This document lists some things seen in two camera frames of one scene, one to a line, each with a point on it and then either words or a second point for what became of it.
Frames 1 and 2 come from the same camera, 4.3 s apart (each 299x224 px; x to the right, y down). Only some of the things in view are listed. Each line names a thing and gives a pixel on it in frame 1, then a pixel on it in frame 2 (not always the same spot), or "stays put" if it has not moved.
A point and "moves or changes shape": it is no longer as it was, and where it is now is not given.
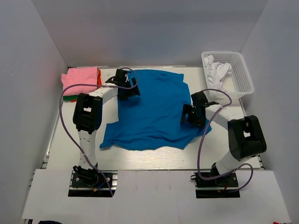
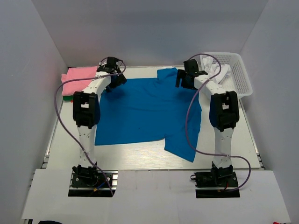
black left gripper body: (130, 88) → (119, 80)
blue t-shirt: (152, 121) moves or changes shape
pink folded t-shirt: (88, 75) stays put
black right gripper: (189, 114) → (183, 79)
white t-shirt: (216, 72) stays put
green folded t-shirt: (69, 98) stays put
